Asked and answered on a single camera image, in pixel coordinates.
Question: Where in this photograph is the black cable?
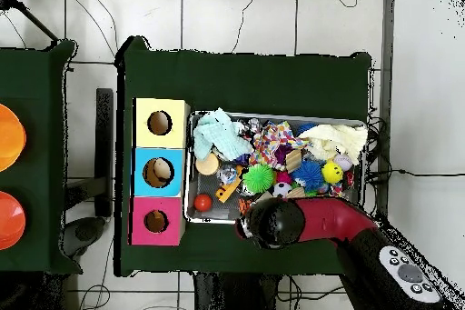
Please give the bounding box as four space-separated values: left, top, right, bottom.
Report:
366 166 465 181
232 0 264 54

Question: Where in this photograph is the dark green table cloth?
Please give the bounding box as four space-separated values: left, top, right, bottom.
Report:
0 39 78 275
114 35 373 278

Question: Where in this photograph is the black stand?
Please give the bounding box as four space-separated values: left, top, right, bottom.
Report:
94 87 116 218

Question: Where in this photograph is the colourful polka dot cloth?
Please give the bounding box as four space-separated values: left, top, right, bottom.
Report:
250 120 307 172

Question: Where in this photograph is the large yellow ball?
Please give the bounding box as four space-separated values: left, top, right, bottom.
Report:
322 160 344 185

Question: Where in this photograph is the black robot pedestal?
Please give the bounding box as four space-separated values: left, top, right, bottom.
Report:
192 272 284 310

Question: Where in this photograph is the green furry monster toy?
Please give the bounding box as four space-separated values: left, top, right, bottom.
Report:
242 164 277 195

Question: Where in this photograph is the wooden box with three holes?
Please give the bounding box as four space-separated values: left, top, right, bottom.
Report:
130 97 192 247

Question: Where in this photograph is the orange bowl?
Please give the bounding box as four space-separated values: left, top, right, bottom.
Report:
0 190 27 252
0 103 27 174

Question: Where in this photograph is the orange flat plastic toy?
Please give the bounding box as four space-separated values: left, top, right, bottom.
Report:
213 175 243 202

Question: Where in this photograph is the red ball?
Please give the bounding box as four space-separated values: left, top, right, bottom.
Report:
193 193 214 213

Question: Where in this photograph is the blue spiky ball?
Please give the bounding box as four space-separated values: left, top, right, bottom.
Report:
292 160 326 194

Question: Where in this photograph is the cream yellow cloth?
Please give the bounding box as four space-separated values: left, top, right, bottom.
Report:
301 124 370 166

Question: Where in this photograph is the shallow clear mesh bin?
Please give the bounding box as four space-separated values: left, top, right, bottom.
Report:
184 111 367 227

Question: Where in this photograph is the toy hamburger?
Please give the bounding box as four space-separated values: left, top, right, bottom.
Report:
195 153 221 177

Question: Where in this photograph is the mint green cloth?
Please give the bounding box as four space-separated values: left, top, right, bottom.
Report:
192 108 254 163

